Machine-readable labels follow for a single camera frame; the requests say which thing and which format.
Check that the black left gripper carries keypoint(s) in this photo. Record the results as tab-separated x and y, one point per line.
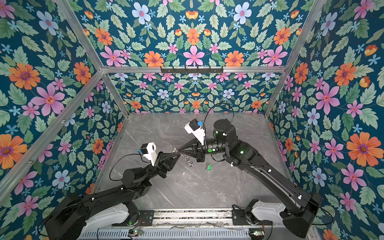
164	163

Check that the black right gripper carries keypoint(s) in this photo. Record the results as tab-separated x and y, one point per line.
198	153

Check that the silver metal keyring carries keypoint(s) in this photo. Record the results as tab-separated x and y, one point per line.
188	162

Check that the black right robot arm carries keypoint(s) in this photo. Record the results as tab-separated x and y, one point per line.
297	208

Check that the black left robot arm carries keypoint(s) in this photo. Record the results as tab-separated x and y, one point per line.
68	219

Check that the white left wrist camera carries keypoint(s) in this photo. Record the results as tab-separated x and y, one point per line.
149	151

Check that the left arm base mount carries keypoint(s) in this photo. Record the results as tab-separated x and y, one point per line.
141	218

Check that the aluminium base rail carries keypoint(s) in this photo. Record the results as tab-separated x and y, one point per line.
117	216

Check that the white perforated cable duct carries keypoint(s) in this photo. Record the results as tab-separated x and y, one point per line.
165	234

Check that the black wall hook rail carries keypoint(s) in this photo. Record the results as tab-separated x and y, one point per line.
191	70

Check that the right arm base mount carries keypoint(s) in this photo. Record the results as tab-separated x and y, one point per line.
245	217

